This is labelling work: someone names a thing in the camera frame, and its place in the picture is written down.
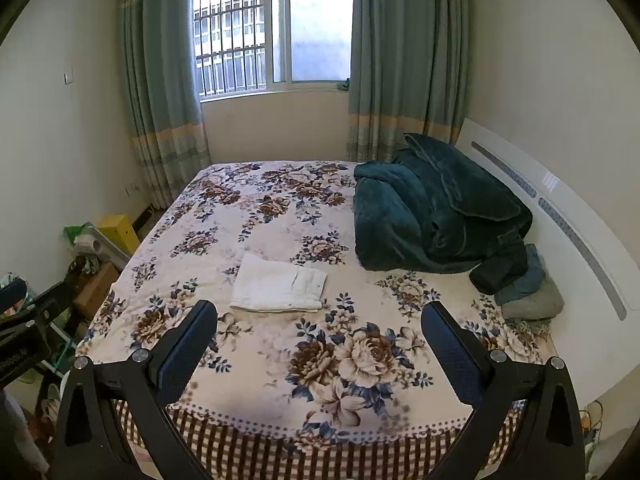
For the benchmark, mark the white roll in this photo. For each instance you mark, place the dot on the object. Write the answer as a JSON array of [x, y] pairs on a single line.
[[89, 246]]

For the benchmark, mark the green plastic bag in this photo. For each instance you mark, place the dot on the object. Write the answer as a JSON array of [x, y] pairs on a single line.
[[75, 234]]

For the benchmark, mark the white bed headboard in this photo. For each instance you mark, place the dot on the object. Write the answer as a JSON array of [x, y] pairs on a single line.
[[585, 270]]

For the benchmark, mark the teal plush blanket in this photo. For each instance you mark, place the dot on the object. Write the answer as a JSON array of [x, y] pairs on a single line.
[[400, 210]]

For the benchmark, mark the brown cardboard box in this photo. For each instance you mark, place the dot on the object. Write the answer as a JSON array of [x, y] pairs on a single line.
[[97, 287]]

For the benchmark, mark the white wall switch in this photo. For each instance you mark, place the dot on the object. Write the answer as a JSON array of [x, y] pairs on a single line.
[[69, 76]]

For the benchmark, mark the small item on windowsill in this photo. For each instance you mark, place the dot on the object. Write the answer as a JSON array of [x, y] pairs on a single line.
[[344, 84]]

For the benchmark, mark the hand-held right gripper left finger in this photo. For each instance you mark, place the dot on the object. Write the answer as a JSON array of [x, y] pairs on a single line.
[[184, 352]]

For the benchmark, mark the dark patterned cloth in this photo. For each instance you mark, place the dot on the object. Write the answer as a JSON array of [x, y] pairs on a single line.
[[85, 264]]

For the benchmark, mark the dark jeans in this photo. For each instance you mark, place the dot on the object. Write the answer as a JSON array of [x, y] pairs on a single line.
[[502, 270]]

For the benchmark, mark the yellow box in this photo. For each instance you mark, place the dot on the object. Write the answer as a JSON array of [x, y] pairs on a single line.
[[120, 232]]

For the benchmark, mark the white pants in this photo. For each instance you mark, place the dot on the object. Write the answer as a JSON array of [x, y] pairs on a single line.
[[272, 285]]

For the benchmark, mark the blue-grey cloth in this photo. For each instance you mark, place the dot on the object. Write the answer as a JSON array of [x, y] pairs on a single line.
[[530, 280]]

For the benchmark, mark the window with metal grille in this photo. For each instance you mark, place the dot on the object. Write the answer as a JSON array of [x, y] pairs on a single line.
[[270, 25]]

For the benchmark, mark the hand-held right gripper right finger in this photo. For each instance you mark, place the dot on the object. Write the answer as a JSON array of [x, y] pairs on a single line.
[[452, 355]]

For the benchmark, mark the grey pillow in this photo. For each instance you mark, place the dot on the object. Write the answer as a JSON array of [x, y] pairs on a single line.
[[537, 302]]

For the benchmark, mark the teal striped curtain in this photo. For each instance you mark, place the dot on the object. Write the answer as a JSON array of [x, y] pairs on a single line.
[[405, 50], [160, 70]]

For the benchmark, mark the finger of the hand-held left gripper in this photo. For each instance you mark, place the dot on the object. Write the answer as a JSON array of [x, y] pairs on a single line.
[[12, 295], [42, 307]]

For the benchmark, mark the white wall socket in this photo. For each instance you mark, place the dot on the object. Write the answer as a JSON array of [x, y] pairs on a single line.
[[132, 188]]

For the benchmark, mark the bed with floral sheet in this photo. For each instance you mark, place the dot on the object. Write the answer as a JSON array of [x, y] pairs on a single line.
[[280, 220]]

